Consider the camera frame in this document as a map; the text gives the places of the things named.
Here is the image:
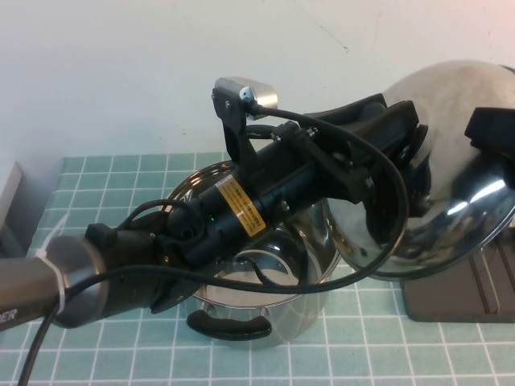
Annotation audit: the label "thick black cable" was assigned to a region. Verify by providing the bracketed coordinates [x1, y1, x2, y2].
[15, 102, 410, 386]

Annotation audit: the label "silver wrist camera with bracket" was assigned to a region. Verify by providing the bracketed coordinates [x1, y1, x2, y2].
[211, 76, 279, 166]

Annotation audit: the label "steel pot lid black knob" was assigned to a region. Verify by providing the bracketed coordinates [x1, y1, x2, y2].
[324, 59, 515, 282]

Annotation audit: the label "white zip tie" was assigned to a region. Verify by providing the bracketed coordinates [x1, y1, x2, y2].
[35, 215, 69, 317]

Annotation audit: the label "stainless steel pot black handles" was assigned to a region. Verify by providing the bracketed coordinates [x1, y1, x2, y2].
[164, 123, 339, 350]

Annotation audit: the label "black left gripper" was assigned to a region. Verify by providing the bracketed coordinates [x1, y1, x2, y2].
[271, 94, 428, 204]

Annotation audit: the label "dark grey lid rack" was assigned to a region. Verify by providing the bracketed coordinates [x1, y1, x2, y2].
[400, 236, 515, 322]

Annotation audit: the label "beige board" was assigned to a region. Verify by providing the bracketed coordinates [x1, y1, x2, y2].
[0, 162, 35, 258]

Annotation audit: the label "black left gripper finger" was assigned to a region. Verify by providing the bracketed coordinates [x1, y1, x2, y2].
[464, 106, 515, 162]

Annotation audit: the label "green tile pattern tablecloth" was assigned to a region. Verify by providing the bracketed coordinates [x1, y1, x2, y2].
[0, 151, 515, 386]

